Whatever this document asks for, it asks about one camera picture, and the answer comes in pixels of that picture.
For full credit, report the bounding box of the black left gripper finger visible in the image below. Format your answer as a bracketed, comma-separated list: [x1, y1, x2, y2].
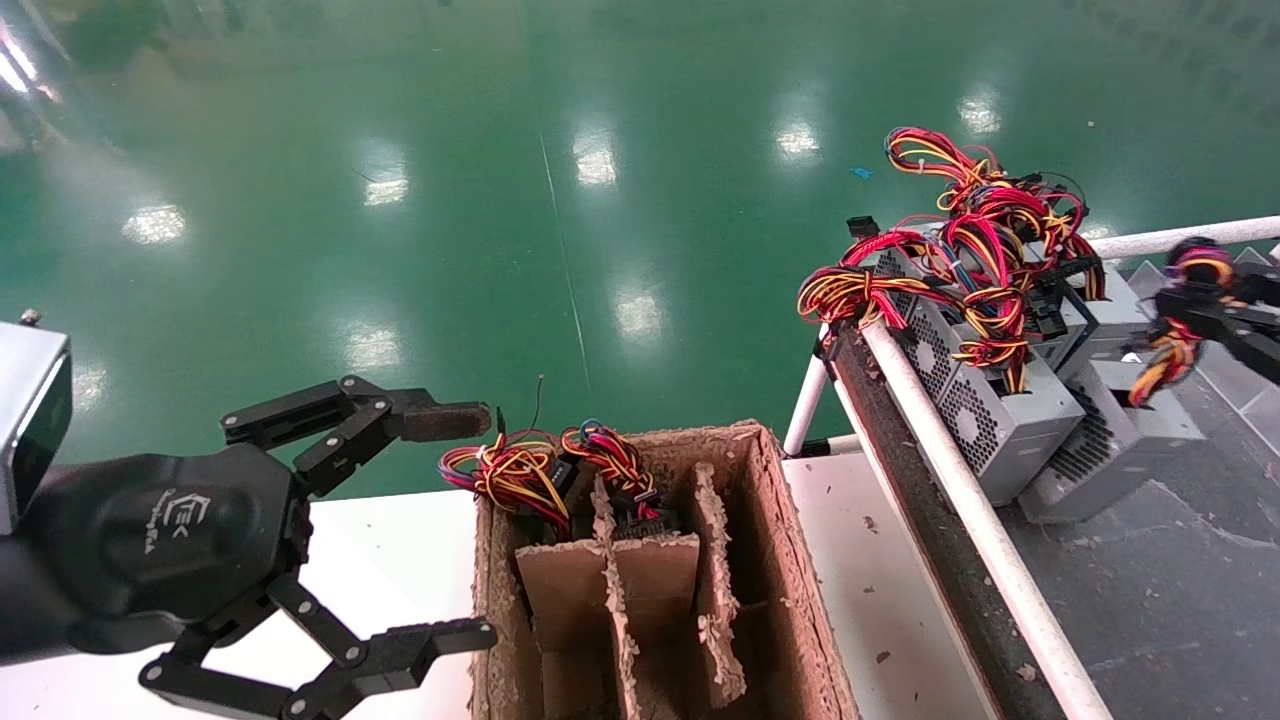
[138, 572, 498, 720]
[220, 375, 493, 499]

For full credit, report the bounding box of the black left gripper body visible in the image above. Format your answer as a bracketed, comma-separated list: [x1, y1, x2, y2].
[30, 443, 311, 656]

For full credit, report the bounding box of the clear plastic divider tray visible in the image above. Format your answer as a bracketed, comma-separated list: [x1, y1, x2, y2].
[1125, 245, 1280, 451]

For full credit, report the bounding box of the white horizontal pipe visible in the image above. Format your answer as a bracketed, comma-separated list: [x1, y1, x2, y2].
[1088, 215, 1280, 263]

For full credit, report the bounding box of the long cardboard divider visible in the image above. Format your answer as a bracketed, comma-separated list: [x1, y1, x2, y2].
[685, 462, 749, 709]
[590, 475, 646, 720]

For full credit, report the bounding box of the cross cardboard divider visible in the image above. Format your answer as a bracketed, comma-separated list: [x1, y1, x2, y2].
[515, 533, 701, 651]

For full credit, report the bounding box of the black conveyor belt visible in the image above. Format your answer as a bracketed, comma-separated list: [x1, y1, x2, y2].
[825, 320, 1280, 720]

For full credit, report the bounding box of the short white pipe leg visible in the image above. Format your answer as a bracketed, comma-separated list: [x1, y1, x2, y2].
[783, 352, 833, 456]

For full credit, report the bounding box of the brown cardboard box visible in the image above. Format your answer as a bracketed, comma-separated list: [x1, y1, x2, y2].
[468, 420, 861, 720]

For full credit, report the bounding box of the power supply yellow-red wire bundle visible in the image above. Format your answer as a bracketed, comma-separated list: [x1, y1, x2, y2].
[437, 378, 576, 541]

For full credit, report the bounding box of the power supply red-blue wire bundle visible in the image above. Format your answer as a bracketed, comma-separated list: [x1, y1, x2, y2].
[558, 418, 681, 541]

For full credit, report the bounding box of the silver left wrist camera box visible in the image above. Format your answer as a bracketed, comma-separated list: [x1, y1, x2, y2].
[0, 322, 73, 536]

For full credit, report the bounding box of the mesh-sided power supply with wires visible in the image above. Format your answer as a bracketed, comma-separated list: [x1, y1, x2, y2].
[797, 228, 1088, 508]

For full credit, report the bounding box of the long white pipe rail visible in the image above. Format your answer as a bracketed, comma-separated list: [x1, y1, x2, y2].
[860, 318, 1113, 720]

